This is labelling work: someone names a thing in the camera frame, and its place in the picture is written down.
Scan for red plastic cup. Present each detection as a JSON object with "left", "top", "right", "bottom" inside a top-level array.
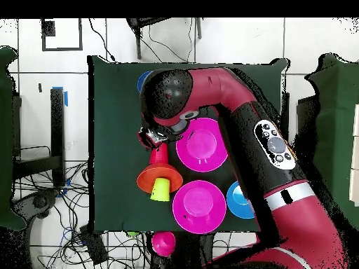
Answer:
[{"left": 148, "top": 142, "right": 170, "bottom": 166}]

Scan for large pink bowl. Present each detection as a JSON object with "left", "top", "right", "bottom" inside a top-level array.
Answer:
[
  {"left": 175, "top": 117, "right": 229, "bottom": 173},
  {"left": 172, "top": 179, "right": 227, "bottom": 235}
]

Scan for red-orange wide bowl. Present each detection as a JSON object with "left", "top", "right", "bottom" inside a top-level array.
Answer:
[{"left": 136, "top": 163, "right": 184, "bottom": 195}]

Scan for lime green plastic cup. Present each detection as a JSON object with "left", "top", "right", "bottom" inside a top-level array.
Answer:
[{"left": 149, "top": 177, "right": 171, "bottom": 202}]

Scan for small dark blue bowl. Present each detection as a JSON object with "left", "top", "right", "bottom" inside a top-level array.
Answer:
[{"left": 137, "top": 70, "right": 154, "bottom": 94}]

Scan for small magenta bowl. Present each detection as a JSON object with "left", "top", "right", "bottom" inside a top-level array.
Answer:
[{"left": 151, "top": 231, "right": 177, "bottom": 258}]

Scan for dark green table cloth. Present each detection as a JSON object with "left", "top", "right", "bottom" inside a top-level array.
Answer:
[
  {"left": 0, "top": 46, "right": 27, "bottom": 232},
  {"left": 304, "top": 53, "right": 359, "bottom": 229},
  {"left": 87, "top": 55, "right": 290, "bottom": 234}
]

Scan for light blue bowl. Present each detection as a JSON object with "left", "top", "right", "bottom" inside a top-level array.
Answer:
[{"left": 226, "top": 181, "right": 256, "bottom": 220}]

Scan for black metal stand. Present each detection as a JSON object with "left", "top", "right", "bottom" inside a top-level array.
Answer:
[{"left": 126, "top": 18, "right": 203, "bottom": 60}]

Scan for black power box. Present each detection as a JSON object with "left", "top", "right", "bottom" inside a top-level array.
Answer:
[{"left": 79, "top": 224, "right": 109, "bottom": 265}]

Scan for white boxes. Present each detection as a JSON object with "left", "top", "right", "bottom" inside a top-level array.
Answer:
[{"left": 348, "top": 103, "right": 359, "bottom": 207}]

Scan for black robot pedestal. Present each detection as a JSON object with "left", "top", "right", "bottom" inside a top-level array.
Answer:
[{"left": 149, "top": 232, "right": 215, "bottom": 269}]

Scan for thin black cable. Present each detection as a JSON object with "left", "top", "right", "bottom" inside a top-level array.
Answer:
[{"left": 88, "top": 18, "right": 116, "bottom": 63}]

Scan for cable bundle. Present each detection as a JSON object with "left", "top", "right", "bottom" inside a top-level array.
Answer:
[{"left": 12, "top": 160, "right": 152, "bottom": 269}]

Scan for black post with blue tape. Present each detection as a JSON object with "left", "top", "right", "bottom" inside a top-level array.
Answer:
[{"left": 50, "top": 85, "right": 69, "bottom": 187}]

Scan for black metal frame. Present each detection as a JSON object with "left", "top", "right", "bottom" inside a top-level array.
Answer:
[{"left": 12, "top": 95, "right": 62, "bottom": 180}]

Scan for black pedestal foot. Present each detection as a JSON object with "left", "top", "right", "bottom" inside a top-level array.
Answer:
[{"left": 11, "top": 188, "right": 60, "bottom": 221}]

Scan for black square frame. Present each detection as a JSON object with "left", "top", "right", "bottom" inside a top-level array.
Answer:
[{"left": 41, "top": 18, "right": 83, "bottom": 52}]

